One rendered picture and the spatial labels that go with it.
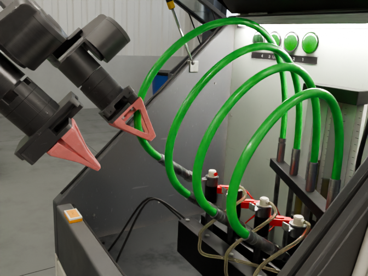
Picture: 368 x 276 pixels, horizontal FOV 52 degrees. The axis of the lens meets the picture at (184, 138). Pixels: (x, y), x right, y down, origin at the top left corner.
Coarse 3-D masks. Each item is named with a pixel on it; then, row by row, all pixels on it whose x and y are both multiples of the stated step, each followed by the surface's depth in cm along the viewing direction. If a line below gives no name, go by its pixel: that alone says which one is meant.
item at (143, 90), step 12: (204, 24) 71; (216, 24) 72; (228, 24) 74; (240, 24) 75; (252, 24) 76; (192, 36) 70; (264, 36) 79; (168, 48) 69; (276, 60) 83; (156, 72) 68; (144, 84) 68; (144, 96) 68; (144, 144) 70; (156, 156) 72
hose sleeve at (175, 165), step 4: (156, 160) 74; (160, 160) 73; (164, 164) 74; (176, 164) 75; (176, 168) 75; (180, 168) 76; (184, 168) 77; (176, 172) 76; (180, 172) 76; (184, 172) 76; (188, 172) 77; (184, 176) 77
